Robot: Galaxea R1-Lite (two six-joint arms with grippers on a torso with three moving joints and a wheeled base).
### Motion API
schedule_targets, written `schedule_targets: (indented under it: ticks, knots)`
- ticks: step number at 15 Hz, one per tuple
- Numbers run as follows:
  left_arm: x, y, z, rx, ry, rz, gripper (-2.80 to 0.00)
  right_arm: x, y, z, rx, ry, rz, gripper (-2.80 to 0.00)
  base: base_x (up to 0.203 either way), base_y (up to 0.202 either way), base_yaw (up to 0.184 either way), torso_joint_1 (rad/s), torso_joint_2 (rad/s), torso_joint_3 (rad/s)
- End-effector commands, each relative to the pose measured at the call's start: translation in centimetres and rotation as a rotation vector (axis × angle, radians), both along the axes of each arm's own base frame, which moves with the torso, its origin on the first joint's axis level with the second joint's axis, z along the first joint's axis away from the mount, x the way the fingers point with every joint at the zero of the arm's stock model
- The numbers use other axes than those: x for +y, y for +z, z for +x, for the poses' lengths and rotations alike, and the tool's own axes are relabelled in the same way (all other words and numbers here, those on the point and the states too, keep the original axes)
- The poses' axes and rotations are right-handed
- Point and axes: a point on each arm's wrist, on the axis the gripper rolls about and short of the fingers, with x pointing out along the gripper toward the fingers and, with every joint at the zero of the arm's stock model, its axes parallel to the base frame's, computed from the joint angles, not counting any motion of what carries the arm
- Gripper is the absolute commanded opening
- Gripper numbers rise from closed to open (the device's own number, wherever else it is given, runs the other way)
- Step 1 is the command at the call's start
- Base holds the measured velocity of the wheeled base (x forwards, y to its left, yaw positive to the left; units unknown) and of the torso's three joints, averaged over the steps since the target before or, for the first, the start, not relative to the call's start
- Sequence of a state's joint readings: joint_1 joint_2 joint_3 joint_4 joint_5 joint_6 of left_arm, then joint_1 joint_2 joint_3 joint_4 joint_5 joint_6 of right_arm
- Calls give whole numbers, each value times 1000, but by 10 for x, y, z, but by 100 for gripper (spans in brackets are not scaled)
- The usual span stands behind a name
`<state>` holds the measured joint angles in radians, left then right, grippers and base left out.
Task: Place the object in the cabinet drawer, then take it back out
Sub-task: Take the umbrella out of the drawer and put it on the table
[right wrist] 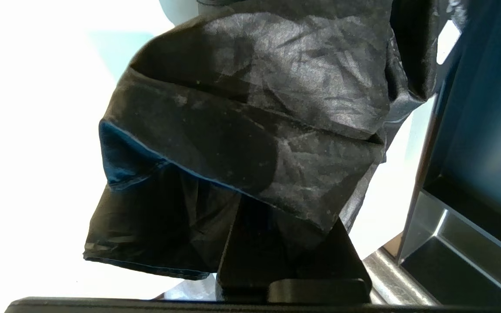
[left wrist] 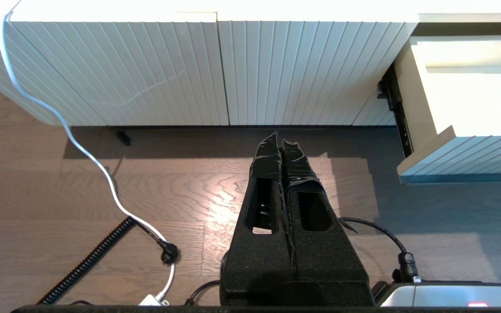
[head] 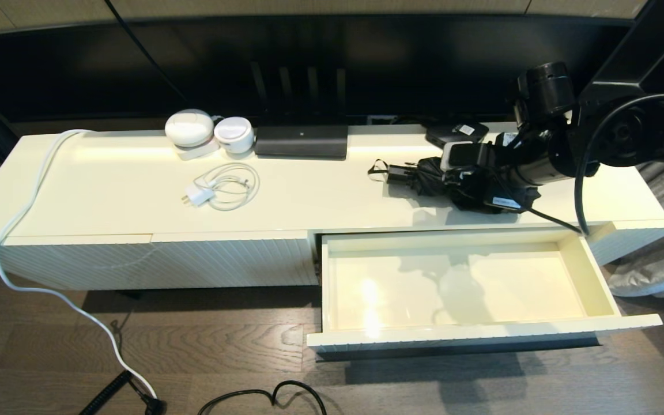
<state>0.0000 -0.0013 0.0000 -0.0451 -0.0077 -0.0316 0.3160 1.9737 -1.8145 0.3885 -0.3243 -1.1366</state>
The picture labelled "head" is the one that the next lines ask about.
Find black umbrella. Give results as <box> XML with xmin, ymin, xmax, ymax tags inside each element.
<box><xmin>368</xmin><ymin>156</ymin><xmax>540</xmax><ymax>215</ymax></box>

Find white ribbed drawer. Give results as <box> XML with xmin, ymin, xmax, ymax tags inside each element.
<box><xmin>306</xmin><ymin>228</ymin><xmax>663</xmax><ymax>361</ymax></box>

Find black metal rod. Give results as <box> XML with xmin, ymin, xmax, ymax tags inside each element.
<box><xmin>316</xmin><ymin>339</ymin><xmax>601</xmax><ymax>362</ymax></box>

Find cream white TV cabinet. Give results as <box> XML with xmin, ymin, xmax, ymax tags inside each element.
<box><xmin>0</xmin><ymin>119</ymin><xmax>664</xmax><ymax>291</ymax></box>

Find black set-top box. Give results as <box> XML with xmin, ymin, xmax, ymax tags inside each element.
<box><xmin>424</xmin><ymin>121</ymin><xmax>489</xmax><ymax>148</ymax></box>

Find black television screen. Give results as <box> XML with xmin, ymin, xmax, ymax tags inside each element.
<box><xmin>0</xmin><ymin>13</ymin><xmax>650</xmax><ymax>125</ymax></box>

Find grey curtain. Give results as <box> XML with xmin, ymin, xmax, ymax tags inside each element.
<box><xmin>604</xmin><ymin>161</ymin><xmax>664</xmax><ymax>332</ymax></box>

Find black shelf unit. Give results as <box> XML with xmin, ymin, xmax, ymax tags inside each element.
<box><xmin>583</xmin><ymin>0</ymin><xmax>664</xmax><ymax>99</ymax></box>

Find black router with antennas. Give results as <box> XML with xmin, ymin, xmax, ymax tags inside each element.
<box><xmin>250</xmin><ymin>61</ymin><xmax>349</xmax><ymax>160</ymax></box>

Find small white round device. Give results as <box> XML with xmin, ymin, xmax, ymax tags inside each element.
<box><xmin>214</xmin><ymin>118</ymin><xmax>255</xmax><ymax>155</ymax></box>

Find white ribbed cabinet door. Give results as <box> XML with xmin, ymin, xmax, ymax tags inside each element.
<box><xmin>0</xmin><ymin>233</ymin><xmax>157</xmax><ymax>291</ymax></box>
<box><xmin>151</xmin><ymin>229</ymin><xmax>319</xmax><ymax>288</ymax></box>

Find white flat device base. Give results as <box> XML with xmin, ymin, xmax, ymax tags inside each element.
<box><xmin>175</xmin><ymin>141</ymin><xmax>220</xmax><ymax>161</ymax></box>

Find large white round device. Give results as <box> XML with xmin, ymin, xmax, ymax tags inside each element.
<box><xmin>165</xmin><ymin>110</ymin><xmax>215</xmax><ymax>149</ymax></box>

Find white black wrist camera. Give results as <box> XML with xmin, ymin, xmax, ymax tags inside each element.
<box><xmin>440</xmin><ymin>141</ymin><xmax>491</xmax><ymax>172</ymax></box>

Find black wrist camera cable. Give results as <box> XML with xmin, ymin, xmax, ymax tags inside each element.
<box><xmin>499</xmin><ymin>93</ymin><xmax>664</xmax><ymax>236</ymax></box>

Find white charger with cable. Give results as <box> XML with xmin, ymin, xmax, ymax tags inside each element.
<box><xmin>180</xmin><ymin>161</ymin><xmax>260</xmax><ymax>211</ymax></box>

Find thin black floor cable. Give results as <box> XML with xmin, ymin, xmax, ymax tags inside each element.
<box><xmin>197</xmin><ymin>379</ymin><xmax>328</xmax><ymax>415</ymax></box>

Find black hanging cable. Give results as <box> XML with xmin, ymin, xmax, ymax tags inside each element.
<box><xmin>103</xmin><ymin>0</ymin><xmax>191</xmax><ymax>107</ymax></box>

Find black coiled cable with plug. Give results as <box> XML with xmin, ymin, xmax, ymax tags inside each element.
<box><xmin>78</xmin><ymin>369</ymin><xmax>168</xmax><ymax>415</ymax></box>

